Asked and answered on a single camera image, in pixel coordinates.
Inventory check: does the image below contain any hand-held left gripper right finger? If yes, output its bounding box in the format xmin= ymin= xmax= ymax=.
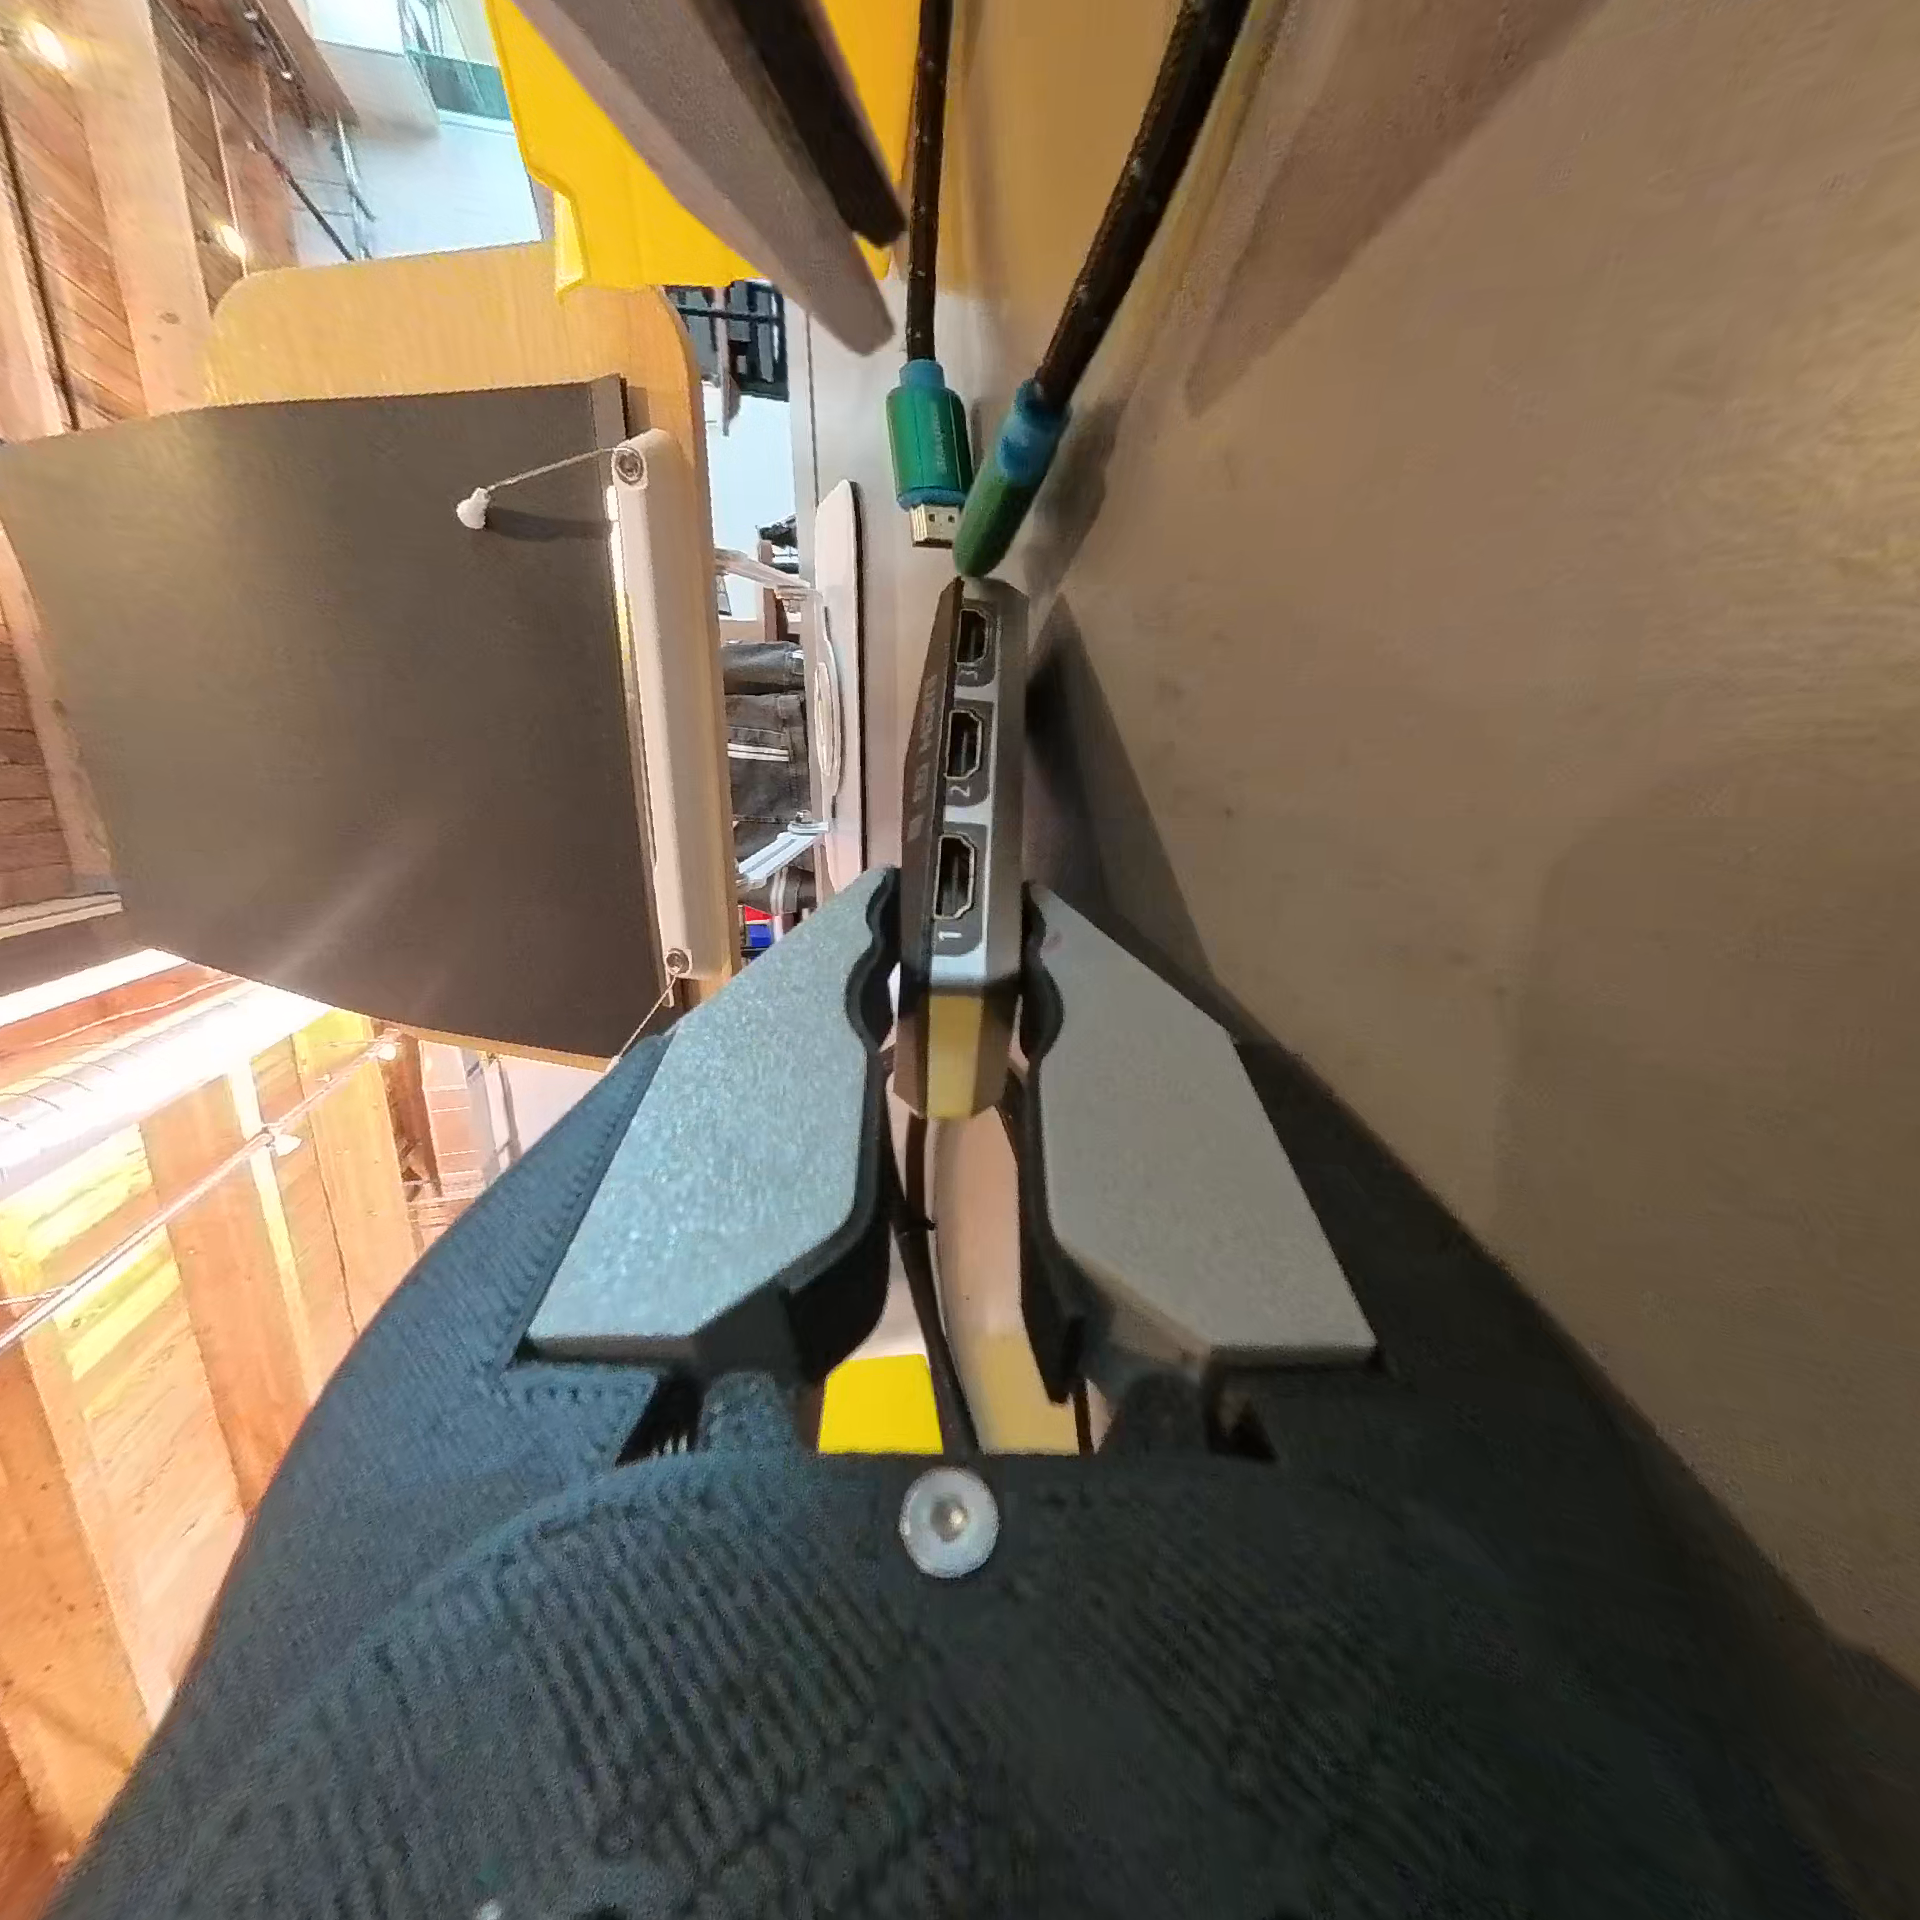
xmin=1012 ymin=882 xmax=1380 ymax=1407

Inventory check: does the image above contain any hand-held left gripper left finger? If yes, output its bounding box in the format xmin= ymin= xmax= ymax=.
xmin=524 ymin=866 xmax=907 ymax=1389

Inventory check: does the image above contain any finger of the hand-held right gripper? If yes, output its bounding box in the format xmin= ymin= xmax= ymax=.
xmin=509 ymin=0 xmax=917 ymax=357

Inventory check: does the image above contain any yellow plastic bin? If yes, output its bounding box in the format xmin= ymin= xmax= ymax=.
xmin=486 ymin=0 xmax=920 ymax=301
xmin=821 ymin=1353 xmax=951 ymax=1455

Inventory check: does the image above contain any green plug braided hdmi cable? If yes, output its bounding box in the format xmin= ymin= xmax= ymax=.
xmin=883 ymin=0 xmax=1255 ymax=586

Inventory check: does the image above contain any black HDMI switch hub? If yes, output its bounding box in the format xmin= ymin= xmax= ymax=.
xmin=883 ymin=576 xmax=1039 ymax=1455

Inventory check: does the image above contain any silver air duct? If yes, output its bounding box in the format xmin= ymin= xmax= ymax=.
xmin=0 ymin=981 xmax=353 ymax=1204

